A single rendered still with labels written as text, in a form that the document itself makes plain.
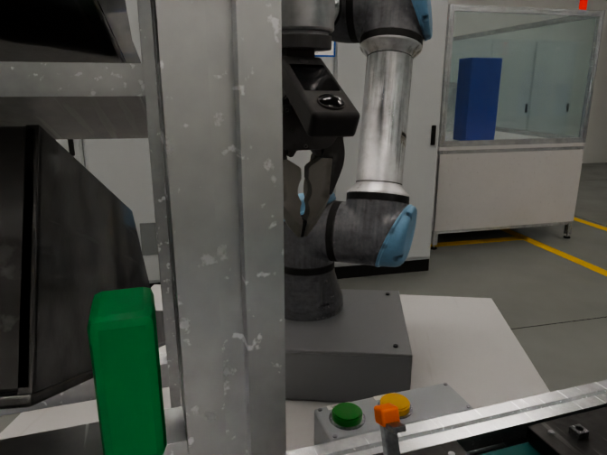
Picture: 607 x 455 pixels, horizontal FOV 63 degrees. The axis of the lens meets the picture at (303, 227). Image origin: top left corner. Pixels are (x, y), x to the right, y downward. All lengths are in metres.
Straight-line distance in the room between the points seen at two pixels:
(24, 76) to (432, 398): 0.65
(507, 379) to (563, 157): 4.14
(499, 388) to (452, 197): 3.57
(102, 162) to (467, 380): 2.75
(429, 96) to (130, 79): 3.50
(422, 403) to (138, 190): 2.81
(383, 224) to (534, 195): 4.13
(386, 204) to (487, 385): 0.38
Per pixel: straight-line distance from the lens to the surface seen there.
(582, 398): 0.85
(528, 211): 4.98
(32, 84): 0.26
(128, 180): 3.35
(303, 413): 0.88
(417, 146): 3.71
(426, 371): 1.02
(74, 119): 0.35
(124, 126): 0.36
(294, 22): 0.52
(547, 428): 0.74
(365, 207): 0.89
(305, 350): 0.86
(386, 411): 0.53
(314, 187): 0.54
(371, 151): 0.91
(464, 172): 4.51
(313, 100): 0.45
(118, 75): 0.26
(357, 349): 0.86
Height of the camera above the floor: 1.38
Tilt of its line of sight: 16 degrees down
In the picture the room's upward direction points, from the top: straight up
